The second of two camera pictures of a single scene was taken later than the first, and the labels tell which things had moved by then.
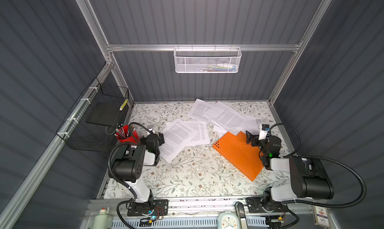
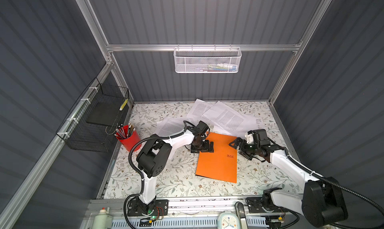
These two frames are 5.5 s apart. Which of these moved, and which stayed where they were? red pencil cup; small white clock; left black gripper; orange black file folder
Moved: orange black file folder; left black gripper
Stayed: red pencil cup; small white clock
